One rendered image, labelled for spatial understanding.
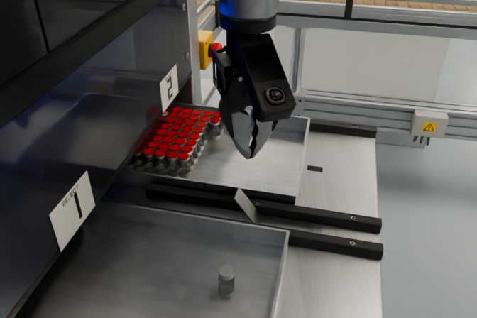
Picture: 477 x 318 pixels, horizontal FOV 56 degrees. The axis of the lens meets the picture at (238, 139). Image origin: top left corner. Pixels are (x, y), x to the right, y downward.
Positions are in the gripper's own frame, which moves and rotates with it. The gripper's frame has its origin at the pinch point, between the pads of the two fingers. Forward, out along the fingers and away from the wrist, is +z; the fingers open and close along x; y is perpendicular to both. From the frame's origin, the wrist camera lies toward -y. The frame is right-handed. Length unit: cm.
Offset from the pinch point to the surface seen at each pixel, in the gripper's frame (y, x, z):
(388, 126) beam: 76, -87, 58
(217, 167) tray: 16.3, 0.8, 14.1
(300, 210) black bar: -1.4, -8.3, 12.3
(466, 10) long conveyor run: 68, -102, 9
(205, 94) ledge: 46.3, -4.8, 14.2
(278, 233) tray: -5.8, -2.5, 11.5
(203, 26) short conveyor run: 80, -13, 9
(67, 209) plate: -5.0, 25.5, -1.0
